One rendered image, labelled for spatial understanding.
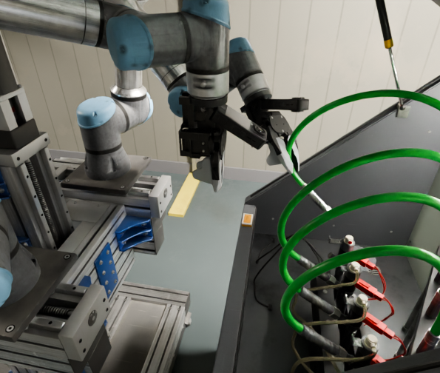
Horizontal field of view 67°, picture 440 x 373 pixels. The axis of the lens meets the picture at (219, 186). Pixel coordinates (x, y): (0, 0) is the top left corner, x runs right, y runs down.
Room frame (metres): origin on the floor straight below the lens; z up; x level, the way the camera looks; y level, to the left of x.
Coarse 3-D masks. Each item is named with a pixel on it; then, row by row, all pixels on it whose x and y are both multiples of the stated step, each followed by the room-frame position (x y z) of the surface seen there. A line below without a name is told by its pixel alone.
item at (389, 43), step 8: (376, 0) 0.85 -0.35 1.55; (384, 0) 0.85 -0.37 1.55; (384, 8) 0.84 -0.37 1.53; (384, 16) 0.84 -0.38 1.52; (384, 24) 0.84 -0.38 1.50; (384, 32) 0.84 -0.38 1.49; (384, 40) 0.84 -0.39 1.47; (392, 40) 0.84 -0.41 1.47; (392, 56) 0.83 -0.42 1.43; (392, 64) 0.83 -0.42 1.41; (400, 104) 0.82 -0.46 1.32; (400, 112) 0.82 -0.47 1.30; (408, 112) 0.82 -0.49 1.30
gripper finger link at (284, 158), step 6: (270, 144) 0.72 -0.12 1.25; (282, 144) 0.71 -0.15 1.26; (270, 150) 0.72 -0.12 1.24; (282, 150) 0.69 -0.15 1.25; (270, 156) 0.71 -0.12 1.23; (276, 156) 0.70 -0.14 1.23; (282, 156) 0.68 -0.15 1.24; (288, 156) 0.69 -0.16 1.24; (270, 162) 0.71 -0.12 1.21; (276, 162) 0.70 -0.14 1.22; (282, 162) 0.68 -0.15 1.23; (288, 162) 0.68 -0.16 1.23; (288, 168) 0.67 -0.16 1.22
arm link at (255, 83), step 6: (246, 78) 0.81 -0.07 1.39; (252, 78) 0.81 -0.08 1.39; (258, 78) 0.81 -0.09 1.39; (264, 78) 0.82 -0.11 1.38; (240, 84) 0.82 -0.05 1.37; (246, 84) 0.81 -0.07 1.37; (252, 84) 0.80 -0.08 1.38; (258, 84) 0.80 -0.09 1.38; (264, 84) 0.81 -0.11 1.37; (240, 90) 0.82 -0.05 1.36; (246, 90) 0.80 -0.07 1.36; (252, 90) 0.79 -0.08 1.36; (258, 90) 0.80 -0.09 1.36; (246, 96) 0.80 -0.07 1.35
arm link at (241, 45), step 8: (232, 40) 0.88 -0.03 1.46; (240, 40) 0.88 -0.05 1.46; (232, 48) 0.87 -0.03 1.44; (240, 48) 0.86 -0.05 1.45; (248, 48) 0.87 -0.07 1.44; (232, 56) 0.86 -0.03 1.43; (240, 56) 0.85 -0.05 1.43; (248, 56) 0.85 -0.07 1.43; (232, 64) 0.85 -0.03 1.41; (240, 64) 0.84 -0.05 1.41; (248, 64) 0.83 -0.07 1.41; (256, 64) 0.84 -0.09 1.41; (232, 72) 0.85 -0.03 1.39; (240, 72) 0.83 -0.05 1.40; (248, 72) 0.82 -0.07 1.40; (256, 72) 0.82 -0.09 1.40; (232, 80) 0.86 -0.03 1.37; (240, 80) 0.82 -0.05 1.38
